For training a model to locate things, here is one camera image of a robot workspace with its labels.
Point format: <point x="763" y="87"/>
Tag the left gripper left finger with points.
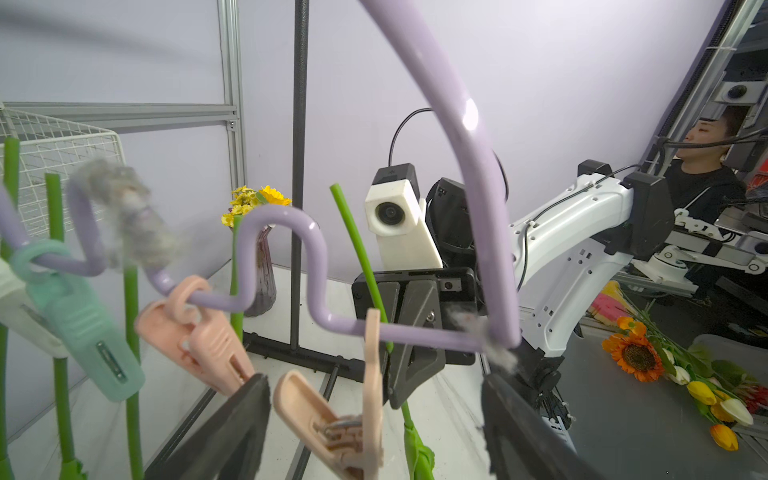
<point x="230" y="444"/>

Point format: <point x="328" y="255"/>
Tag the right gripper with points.
<point x="422" y="298"/>

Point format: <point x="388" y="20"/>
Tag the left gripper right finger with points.
<point x="519" y="443"/>

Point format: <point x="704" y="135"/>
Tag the black clothes rack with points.
<point x="292" y="353"/>

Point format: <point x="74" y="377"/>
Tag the purple clip hanger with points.
<point x="405" y="29"/>

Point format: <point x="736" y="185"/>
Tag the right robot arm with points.
<point x="600" y="224"/>

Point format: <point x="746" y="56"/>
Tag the spare flower bunch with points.
<point x="723" y="392"/>

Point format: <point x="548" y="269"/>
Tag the sunflower bouquet in vase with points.
<point x="244" y="200"/>

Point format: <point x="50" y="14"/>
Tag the seated person in black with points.
<point x="698" y="180"/>

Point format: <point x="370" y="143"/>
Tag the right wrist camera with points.
<point x="396" y="215"/>

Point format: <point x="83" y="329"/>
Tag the white wire wall basket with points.
<point x="38" y="145"/>

